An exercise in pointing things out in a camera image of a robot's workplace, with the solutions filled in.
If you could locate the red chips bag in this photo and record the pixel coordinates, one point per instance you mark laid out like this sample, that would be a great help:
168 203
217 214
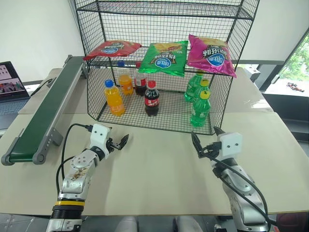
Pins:
111 49

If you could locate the magenta chips bag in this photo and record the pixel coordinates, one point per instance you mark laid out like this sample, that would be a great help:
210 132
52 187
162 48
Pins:
212 56

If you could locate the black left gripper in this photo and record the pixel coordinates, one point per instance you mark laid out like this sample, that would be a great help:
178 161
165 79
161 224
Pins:
113 145

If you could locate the grey box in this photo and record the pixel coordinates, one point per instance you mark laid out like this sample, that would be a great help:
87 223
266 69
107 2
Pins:
252 72

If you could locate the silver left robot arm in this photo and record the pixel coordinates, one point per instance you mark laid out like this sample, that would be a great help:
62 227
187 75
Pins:
77 178

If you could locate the dark scattered small parts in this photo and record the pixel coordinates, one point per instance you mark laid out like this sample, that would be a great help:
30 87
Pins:
295 87

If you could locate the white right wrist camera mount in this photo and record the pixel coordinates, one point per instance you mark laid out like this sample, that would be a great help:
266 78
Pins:
230 145

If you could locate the green chips bag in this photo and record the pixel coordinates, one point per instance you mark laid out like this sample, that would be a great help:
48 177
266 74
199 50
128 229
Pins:
164 60

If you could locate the green soda bottle yellow cap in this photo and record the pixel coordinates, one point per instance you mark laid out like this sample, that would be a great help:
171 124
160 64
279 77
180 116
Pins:
204 84
200 111

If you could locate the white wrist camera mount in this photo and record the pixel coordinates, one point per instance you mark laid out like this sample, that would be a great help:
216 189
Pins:
100 136
230 145

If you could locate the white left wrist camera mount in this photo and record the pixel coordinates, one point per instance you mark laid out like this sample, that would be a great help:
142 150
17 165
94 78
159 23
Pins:
100 136

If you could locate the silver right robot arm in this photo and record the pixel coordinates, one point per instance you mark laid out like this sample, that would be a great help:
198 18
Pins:
241 191

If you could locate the orange soda bottle blue cap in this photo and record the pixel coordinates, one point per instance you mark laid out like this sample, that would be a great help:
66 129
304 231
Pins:
126 85
115 101

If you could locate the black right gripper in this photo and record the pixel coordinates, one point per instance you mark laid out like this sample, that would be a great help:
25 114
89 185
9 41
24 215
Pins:
212 149

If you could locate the green conveyor belt grey frame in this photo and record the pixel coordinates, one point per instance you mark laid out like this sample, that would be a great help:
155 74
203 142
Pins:
46 108

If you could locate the open laptop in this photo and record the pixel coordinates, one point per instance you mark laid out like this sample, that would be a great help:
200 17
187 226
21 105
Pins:
10 96

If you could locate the cola bottle red cap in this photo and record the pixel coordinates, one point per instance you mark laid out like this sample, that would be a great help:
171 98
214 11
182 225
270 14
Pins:
152 101
140 84

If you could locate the black low cabinet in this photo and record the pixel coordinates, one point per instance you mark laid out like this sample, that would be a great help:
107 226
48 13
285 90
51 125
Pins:
289 113

